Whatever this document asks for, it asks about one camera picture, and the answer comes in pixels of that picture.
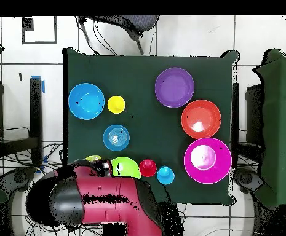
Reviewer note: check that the pink plastic bowl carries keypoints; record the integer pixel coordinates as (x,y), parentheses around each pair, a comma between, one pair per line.
(221,167)

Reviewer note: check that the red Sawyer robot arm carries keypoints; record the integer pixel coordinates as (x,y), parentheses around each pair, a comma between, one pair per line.
(108,186)

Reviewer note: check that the small dark blue bowl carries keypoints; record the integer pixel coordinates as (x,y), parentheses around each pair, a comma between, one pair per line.
(116,137)

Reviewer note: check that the dark green table cloth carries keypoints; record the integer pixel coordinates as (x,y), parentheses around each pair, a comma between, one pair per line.
(147,98)

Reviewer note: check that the yellow plastic cup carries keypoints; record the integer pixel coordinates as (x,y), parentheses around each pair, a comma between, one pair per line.
(116,104)

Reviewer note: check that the red plastic cup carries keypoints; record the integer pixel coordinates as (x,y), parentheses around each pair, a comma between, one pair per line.
(147,168)

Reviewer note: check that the green plastic bowl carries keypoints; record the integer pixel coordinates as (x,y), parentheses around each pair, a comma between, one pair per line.
(128,167)

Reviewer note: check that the blue plastic cup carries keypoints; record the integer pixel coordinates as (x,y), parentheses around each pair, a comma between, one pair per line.
(165,175)

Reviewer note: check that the orange plastic bowl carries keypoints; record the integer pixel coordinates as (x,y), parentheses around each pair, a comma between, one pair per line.
(194,115)

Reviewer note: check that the purple plastic bowl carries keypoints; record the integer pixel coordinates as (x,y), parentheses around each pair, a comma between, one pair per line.
(174,87)

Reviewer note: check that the translucent yellow-green plastic cup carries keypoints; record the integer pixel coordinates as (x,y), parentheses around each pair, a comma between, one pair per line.
(93,158)

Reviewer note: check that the large light blue bowl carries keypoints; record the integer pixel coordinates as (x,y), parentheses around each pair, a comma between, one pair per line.
(86,101)

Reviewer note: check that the grey office chair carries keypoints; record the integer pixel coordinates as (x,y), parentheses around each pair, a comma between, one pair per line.
(142,23)

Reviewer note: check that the black floor device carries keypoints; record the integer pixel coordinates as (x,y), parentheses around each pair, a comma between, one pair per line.
(247,179)
(17,178)

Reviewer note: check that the black metal frame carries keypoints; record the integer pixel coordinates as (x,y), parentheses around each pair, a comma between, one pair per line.
(254,110)
(35,110)

